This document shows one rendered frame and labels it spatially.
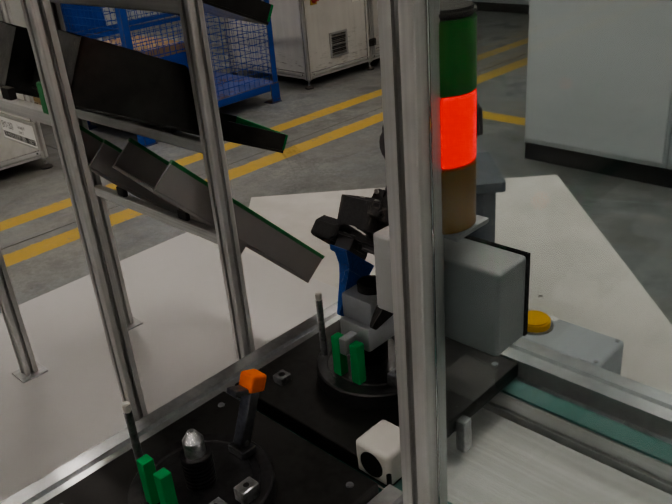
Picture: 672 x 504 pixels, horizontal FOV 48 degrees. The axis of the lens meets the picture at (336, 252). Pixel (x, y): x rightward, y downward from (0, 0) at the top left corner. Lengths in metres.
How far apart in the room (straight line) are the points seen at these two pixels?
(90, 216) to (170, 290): 0.58
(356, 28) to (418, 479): 6.01
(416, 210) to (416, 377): 0.14
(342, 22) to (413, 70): 5.94
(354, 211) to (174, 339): 0.53
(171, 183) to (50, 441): 0.39
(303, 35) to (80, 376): 5.11
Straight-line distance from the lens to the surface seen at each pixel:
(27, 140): 0.87
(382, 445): 0.77
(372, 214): 0.76
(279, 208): 1.66
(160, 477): 0.70
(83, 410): 1.13
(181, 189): 0.92
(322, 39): 6.27
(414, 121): 0.49
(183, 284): 1.39
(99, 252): 0.84
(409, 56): 0.49
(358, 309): 0.82
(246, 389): 0.74
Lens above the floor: 1.49
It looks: 26 degrees down
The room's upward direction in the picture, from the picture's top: 5 degrees counter-clockwise
